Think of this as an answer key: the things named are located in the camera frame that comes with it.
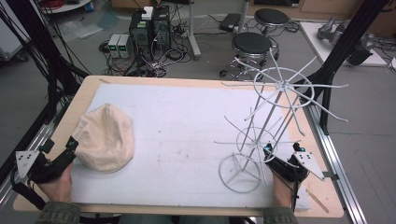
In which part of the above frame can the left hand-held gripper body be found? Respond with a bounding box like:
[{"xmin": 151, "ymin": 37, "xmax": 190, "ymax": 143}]
[{"xmin": 15, "ymin": 148, "xmax": 78, "ymax": 185}]

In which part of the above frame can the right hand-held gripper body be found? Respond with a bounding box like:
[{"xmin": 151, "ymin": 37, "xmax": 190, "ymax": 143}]
[{"xmin": 264, "ymin": 150, "xmax": 327, "ymax": 184}]

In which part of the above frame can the beige cloth hat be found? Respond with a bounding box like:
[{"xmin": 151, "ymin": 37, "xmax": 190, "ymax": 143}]
[{"xmin": 72, "ymin": 103, "xmax": 135, "ymax": 174}]

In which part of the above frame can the white wire hat rack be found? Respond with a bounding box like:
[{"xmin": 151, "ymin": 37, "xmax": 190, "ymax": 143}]
[{"xmin": 214, "ymin": 48, "xmax": 349, "ymax": 194}]

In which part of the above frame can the person's left hand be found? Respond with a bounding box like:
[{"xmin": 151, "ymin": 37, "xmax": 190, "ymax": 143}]
[{"xmin": 36, "ymin": 163, "xmax": 75, "ymax": 203}]

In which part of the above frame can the person's right hand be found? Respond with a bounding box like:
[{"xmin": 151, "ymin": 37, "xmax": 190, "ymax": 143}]
[{"xmin": 272, "ymin": 172, "xmax": 296, "ymax": 208}]

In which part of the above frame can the thin wooden stick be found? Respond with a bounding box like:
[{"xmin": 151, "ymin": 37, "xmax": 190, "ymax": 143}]
[{"xmin": 305, "ymin": 188, "xmax": 331, "ymax": 215}]

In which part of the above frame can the white foam mat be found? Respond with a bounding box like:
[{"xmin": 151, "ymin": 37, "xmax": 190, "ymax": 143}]
[{"xmin": 70, "ymin": 82, "xmax": 312, "ymax": 212}]

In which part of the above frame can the small silver power supply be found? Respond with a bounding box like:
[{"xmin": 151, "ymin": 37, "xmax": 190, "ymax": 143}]
[
  {"xmin": 118, "ymin": 34, "xmax": 134, "ymax": 59},
  {"xmin": 106, "ymin": 34, "xmax": 121, "ymax": 59}
]

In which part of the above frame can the white board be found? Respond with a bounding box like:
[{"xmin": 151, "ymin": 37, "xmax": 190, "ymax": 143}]
[{"xmin": 299, "ymin": 21, "xmax": 389, "ymax": 68}]

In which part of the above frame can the black round stool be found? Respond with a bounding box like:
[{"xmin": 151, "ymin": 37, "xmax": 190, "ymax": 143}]
[
  {"xmin": 253, "ymin": 7, "xmax": 291, "ymax": 35},
  {"xmin": 219, "ymin": 32, "xmax": 276, "ymax": 79}
]

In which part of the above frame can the black computer tower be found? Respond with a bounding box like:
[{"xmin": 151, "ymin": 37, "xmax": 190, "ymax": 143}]
[
  {"xmin": 128, "ymin": 9, "xmax": 154, "ymax": 61},
  {"xmin": 151, "ymin": 5, "xmax": 173, "ymax": 51}
]

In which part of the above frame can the grey metal table leg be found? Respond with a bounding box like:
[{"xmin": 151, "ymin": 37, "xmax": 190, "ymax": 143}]
[{"xmin": 186, "ymin": 0, "xmax": 203, "ymax": 61}]

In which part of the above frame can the white box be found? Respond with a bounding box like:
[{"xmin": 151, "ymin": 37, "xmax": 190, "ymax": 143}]
[{"xmin": 141, "ymin": 6, "xmax": 154, "ymax": 21}]

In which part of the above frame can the aluminium rail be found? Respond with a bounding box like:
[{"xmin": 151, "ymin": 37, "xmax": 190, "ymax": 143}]
[
  {"xmin": 303, "ymin": 104, "xmax": 369, "ymax": 224},
  {"xmin": 0, "ymin": 102, "xmax": 71, "ymax": 213}
]

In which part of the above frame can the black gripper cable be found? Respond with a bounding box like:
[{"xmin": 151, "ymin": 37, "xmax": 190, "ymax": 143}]
[{"xmin": 290, "ymin": 174, "xmax": 301, "ymax": 213}]

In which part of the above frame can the black strap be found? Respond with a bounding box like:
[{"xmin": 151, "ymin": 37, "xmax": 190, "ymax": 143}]
[{"xmin": 9, "ymin": 174, "xmax": 47, "ymax": 211}]

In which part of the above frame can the black metal frame post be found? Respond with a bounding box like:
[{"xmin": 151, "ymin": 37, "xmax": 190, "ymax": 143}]
[
  {"xmin": 0, "ymin": 0, "xmax": 92, "ymax": 122},
  {"xmin": 298, "ymin": 0, "xmax": 391, "ymax": 136}
]

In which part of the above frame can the tangle of cables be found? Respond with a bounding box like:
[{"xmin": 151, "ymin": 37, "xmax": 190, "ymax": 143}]
[{"xmin": 98, "ymin": 40, "xmax": 194, "ymax": 78}]

